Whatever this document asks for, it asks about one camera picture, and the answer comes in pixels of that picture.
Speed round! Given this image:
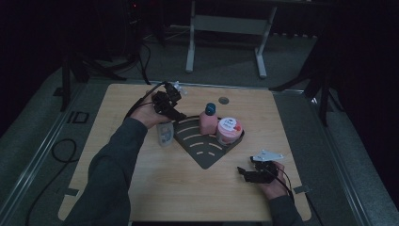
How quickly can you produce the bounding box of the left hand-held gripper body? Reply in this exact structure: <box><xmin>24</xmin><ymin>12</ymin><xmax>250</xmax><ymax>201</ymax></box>
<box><xmin>151</xmin><ymin>80</ymin><xmax>189</xmax><ymax>117</ymax></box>

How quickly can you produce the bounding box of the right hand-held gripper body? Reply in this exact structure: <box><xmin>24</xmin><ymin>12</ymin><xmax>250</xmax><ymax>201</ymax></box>
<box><xmin>249</xmin><ymin>149</ymin><xmax>285</xmax><ymax>185</ymax></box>

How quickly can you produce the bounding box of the white bottle with blue cap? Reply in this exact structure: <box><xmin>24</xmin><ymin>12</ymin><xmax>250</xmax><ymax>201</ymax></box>
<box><xmin>156</xmin><ymin>121</ymin><xmax>175</xmax><ymax>148</ymax></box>

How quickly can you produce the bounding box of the pink bottle with blue cap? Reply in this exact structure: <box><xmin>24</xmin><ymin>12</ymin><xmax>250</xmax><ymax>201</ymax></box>
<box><xmin>199</xmin><ymin>102</ymin><xmax>219</xmax><ymax>137</ymax></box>

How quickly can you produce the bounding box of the black fan-shaped slotted tray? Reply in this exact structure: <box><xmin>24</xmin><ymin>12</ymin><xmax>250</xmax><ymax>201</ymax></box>
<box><xmin>172</xmin><ymin>115</ymin><xmax>246</xmax><ymax>170</ymax></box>

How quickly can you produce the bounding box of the pink jar with white lid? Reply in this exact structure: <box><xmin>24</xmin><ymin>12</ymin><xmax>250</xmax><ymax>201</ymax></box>
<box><xmin>215</xmin><ymin>117</ymin><xmax>244</xmax><ymax>146</ymax></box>

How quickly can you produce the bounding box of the person's right hand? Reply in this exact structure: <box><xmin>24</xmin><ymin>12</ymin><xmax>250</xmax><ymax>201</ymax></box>
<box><xmin>255</xmin><ymin>160</ymin><xmax>294</xmax><ymax>201</ymax></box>

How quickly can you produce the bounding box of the person's left hand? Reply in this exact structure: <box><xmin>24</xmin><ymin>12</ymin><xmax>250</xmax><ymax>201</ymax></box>
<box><xmin>129</xmin><ymin>92</ymin><xmax>173</xmax><ymax>130</ymax></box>

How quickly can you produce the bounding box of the black metal stand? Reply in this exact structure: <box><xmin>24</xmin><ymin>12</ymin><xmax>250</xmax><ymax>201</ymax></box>
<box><xmin>269</xmin><ymin>60</ymin><xmax>346</xmax><ymax>128</ymax></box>
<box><xmin>53</xmin><ymin>53</ymin><xmax>127</xmax><ymax>113</ymax></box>

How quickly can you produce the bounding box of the right hand-held gripper cable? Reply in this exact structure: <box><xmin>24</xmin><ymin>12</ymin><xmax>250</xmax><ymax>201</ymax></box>
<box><xmin>266</xmin><ymin>165</ymin><xmax>296</xmax><ymax>202</ymax></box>

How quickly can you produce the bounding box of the hand-held gripper cable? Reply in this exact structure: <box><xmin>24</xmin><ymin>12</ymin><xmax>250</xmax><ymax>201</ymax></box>
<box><xmin>123</xmin><ymin>81</ymin><xmax>168</xmax><ymax>121</ymax></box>
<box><xmin>266</xmin><ymin>165</ymin><xmax>296</xmax><ymax>202</ymax></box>

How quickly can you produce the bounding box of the left hand-held gripper cable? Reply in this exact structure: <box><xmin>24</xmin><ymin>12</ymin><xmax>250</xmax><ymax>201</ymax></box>
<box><xmin>123</xmin><ymin>81</ymin><xmax>168</xmax><ymax>121</ymax></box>

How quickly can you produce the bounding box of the black hanging cable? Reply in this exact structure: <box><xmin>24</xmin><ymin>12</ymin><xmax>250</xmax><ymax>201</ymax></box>
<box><xmin>136</xmin><ymin>40</ymin><xmax>152</xmax><ymax>86</ymax></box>

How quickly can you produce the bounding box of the metal floor rail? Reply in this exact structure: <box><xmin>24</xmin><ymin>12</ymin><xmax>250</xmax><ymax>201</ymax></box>
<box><xmin>0</xmin><ymin>82</ymin><xmax>88</xmax><ymax>222</ymax></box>
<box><xmin>272</xmin><ymin>89</ymin><xmax>375</xmax><ymax>226</ymax></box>

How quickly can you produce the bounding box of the white metal desk frame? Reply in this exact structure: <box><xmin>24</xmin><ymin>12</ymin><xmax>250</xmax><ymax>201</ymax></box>
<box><xmin>184</xmin><ymin>0</ymin><xmax>279</xmax><ymax>79</ymax></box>

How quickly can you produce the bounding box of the black floor cable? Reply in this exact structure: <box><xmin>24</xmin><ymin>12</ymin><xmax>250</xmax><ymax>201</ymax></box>
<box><xmin>24</xmin><ymin>137</ymin><xmax>79</xmax><ymax>226</ymax></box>

